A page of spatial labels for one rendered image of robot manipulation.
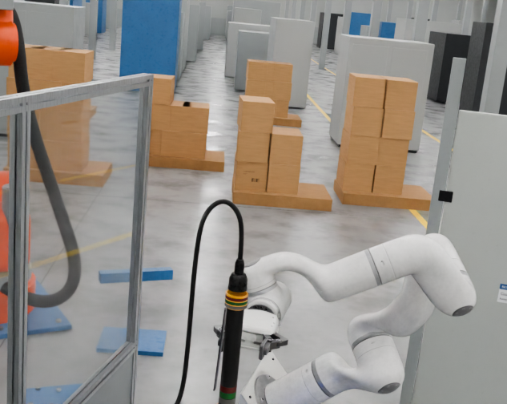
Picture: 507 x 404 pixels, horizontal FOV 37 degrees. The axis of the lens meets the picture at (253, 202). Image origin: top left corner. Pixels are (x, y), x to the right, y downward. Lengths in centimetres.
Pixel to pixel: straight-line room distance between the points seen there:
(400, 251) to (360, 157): 791
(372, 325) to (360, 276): 40
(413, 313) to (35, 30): 1047
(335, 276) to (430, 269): 22
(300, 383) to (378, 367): 25
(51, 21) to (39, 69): 258
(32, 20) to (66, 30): 52
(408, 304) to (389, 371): 23
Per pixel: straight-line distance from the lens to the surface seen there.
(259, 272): 175
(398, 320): 204
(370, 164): 970
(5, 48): 533
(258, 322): 165
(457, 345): 337
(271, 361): 247
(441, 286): 184
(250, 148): 905
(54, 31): 1199
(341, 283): 176
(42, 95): 210
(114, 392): 300
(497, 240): 322
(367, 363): 215
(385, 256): 176
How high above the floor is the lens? 233
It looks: 15 degrees down
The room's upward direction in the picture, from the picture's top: 5 degrees clockwise
